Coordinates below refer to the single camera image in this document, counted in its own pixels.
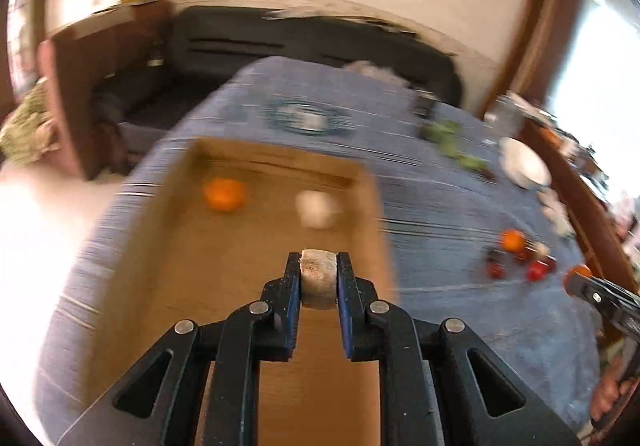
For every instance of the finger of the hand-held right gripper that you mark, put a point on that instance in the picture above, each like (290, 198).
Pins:
(600, 298)

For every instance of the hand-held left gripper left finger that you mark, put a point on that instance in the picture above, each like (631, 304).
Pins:
(294, 286)

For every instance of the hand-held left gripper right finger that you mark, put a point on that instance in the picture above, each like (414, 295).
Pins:
(344, 286)

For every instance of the pale beige round fruit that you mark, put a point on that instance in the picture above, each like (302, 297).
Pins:
(318, 278)

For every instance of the orange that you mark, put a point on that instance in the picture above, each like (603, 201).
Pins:
(512, 241)
(225, 195)
(576, 273)

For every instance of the cardboard box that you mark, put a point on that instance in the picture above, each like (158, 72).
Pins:
(260, 241)

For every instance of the person's right hand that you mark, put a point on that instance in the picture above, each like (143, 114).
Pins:
(607, 396)

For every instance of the white round fruit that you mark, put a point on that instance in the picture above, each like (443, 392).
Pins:
(316, 208)

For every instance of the dark red fruit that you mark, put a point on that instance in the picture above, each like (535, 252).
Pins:
(496, 266)

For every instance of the blue striped tablecloth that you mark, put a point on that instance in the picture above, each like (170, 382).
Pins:
(440, 211)

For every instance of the white bowl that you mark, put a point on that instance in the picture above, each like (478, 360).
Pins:
(524, 163)

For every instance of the blue rimmed plate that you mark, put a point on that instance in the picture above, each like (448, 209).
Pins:
(310, 118)

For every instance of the green leafy vegetable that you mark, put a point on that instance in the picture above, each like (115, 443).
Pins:
(450, 138)

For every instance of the small dark box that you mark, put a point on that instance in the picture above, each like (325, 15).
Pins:
(425, 105)

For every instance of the grey fluffy cloth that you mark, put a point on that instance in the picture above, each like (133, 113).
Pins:
(377, 72)

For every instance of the dark sofa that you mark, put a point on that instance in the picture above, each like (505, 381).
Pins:
(310, 43)

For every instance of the wooden cabinet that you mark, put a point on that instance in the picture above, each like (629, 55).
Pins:
(85, 91)

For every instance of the green patterned cloth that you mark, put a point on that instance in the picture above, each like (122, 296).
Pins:
(27, 126)

